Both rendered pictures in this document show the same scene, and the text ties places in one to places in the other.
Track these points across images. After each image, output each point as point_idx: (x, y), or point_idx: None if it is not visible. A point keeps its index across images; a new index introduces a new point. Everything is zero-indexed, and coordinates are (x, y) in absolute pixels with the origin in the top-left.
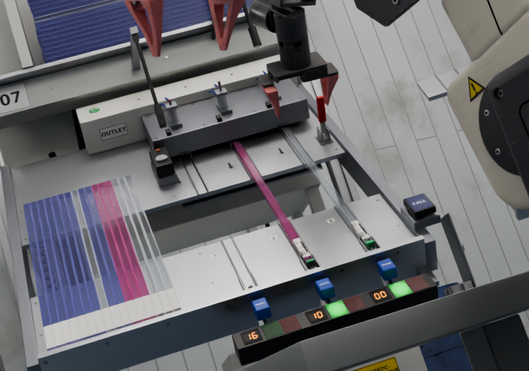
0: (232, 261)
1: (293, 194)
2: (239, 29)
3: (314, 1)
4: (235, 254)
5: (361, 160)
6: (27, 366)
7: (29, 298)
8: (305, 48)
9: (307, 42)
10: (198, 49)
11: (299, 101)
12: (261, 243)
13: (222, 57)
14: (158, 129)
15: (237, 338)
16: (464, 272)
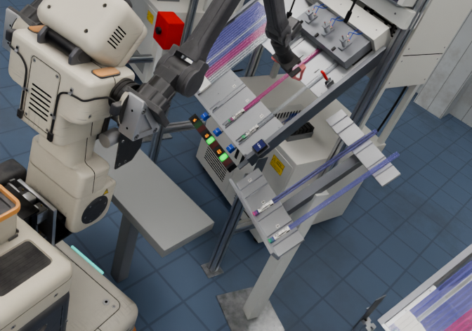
0: (231, 93)
1: None
2: None
3: (284, 46)
4: (235, 92)
5: (307, 109)
6: None
7: None
8: (280, 57)
9: (282, 56)
10: None
11: (341, 60)
12: (244, 98)
13: (366, 4)
14: (304, 16)
15: (193, 116)
16: None
